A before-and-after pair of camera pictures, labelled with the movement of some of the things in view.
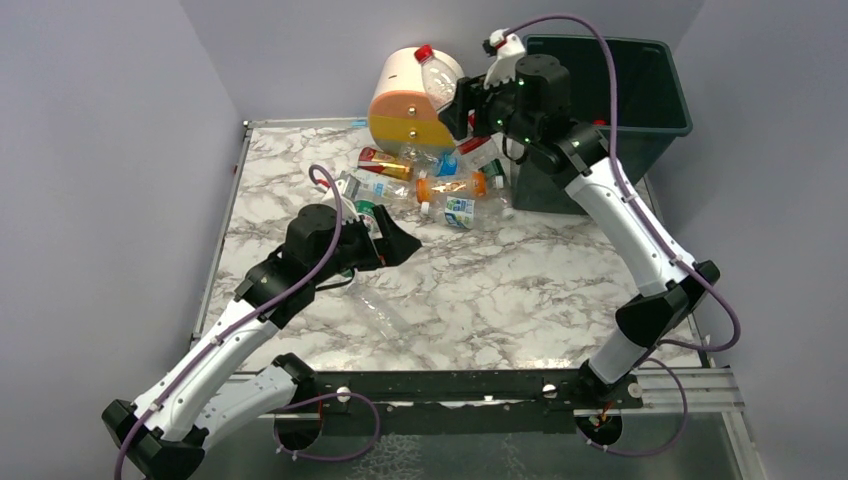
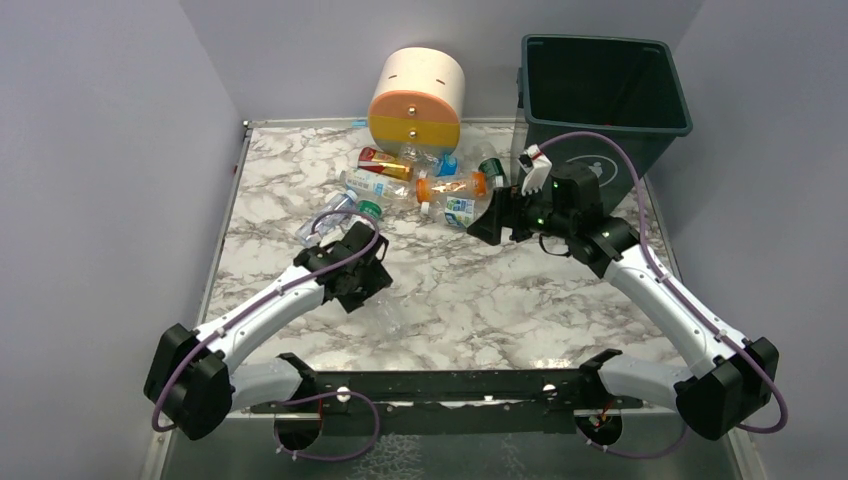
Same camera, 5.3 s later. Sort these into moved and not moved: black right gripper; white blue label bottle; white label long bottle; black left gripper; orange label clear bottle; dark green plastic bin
Moved: black left gripper; black right gripper
Not moved: white blue label bottle; dark green plastic bin; orange label clear bottle; white label long bottle
